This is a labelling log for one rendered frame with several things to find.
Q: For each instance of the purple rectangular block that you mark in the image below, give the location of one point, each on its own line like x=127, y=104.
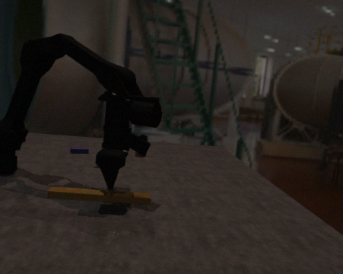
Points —
x=79, y=150

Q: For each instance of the small red cube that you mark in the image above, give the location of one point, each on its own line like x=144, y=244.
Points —
x=138, y=155

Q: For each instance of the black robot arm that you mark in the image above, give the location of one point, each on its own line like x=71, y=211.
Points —
x=37, y=58

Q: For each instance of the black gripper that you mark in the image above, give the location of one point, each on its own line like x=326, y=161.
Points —
x=112, y=157

